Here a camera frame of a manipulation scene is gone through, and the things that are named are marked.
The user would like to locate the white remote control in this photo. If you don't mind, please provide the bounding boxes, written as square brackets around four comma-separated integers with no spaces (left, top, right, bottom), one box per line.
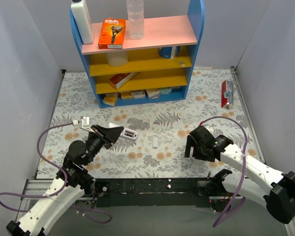
[108,122,138,142]

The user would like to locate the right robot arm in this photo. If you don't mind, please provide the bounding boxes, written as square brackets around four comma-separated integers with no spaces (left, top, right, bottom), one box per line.
[185,125,295,224]

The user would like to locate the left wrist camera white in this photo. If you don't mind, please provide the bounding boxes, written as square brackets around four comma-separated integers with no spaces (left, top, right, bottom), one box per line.
[72,116,93,132]

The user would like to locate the yellow Kamenoko sponge pack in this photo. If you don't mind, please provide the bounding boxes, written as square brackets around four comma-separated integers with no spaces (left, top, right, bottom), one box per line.
[103,95,118,106]

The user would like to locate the white sponge pack tilted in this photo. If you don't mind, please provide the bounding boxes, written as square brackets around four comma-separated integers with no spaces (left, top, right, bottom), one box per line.
[145,88,160,99]

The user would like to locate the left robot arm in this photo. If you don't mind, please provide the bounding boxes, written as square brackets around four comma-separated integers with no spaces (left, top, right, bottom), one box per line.
[6,125,124,236]

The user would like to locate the white plastic bottle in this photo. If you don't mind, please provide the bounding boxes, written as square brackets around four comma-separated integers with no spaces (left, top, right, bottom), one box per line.
[71,0,94,44]

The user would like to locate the blue wooden shelf unit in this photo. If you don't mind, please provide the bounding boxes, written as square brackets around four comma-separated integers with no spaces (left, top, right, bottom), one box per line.
[70,0,205,108]

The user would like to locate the white battery cover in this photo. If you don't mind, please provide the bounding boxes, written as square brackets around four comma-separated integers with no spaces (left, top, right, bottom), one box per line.
[152,137,158,148]

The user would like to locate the blue and white can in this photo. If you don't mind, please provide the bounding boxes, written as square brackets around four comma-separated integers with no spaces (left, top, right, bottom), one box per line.
[158,46,180,59]

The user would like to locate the red and white long box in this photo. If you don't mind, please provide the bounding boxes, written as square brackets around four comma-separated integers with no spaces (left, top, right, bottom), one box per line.
[109,72,138,89]

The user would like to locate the aluminium rail frame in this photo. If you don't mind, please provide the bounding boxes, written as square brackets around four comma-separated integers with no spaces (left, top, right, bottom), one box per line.
[7,70,295,236]

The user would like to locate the clear plastic water bottle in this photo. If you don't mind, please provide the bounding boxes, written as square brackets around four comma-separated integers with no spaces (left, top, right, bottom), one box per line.
[126,0,145,39]

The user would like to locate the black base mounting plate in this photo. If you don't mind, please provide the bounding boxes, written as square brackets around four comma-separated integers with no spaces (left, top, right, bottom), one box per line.
[88,178,241,208]

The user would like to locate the mint green sponge pack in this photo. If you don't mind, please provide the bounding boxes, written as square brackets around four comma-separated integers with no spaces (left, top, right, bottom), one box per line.
[159,87,172,95]

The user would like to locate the orange Gillette razor box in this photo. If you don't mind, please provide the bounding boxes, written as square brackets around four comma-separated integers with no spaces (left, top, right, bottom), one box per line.
[98,18,126,50]

